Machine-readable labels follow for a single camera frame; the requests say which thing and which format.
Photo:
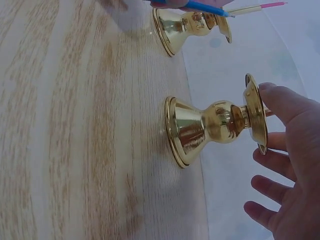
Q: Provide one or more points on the person's left hand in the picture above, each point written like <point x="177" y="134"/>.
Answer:
<point x="200" y="3"/>

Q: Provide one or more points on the person's right hand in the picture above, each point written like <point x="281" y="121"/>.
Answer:
<point x="303" y="160"/>

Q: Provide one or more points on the person's left fingers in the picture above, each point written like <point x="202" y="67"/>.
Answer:
<point x="205" y="3"/>

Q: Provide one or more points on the blue thin candle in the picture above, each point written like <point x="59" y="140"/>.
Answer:
<point x="207" y="8"/>

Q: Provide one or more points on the yellow thin candle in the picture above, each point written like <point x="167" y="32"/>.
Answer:
<point x="243" y="9"/>

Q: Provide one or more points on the pink thin candle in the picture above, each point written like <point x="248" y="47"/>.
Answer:
<point x="272" y="4"/>

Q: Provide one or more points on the gold candle holder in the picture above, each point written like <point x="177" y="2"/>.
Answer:
<point x="200" y="127"/>
<point x="180" y="27"/>

